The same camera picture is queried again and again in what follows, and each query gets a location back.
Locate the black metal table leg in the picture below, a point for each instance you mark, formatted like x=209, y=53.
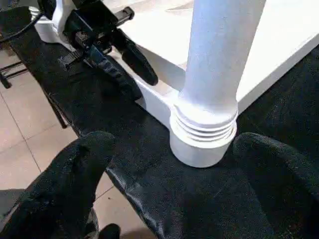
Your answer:
x=61, y=117

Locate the white plastic table top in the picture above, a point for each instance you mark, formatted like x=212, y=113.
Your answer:
x=159, y=32

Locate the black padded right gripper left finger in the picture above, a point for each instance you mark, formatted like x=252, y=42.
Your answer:
x=54, y=194

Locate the black metal rod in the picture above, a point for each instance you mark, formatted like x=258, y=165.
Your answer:
x=5, y=82

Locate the black padded mat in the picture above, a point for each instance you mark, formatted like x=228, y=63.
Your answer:
x=174, y=199

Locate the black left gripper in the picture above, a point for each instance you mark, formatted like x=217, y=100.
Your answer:
x=94, y=25

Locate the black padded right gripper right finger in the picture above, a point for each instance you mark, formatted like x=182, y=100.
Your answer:
x=286, y=194

